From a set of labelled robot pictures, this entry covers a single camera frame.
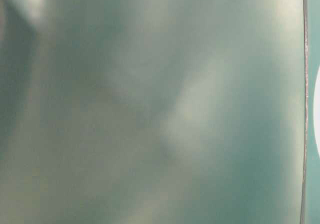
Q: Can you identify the white round bowl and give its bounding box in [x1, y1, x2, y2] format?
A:
[313, 69, 320, 154]

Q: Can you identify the green table mat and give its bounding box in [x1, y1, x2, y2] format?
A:
[0, 0, 320, 224]

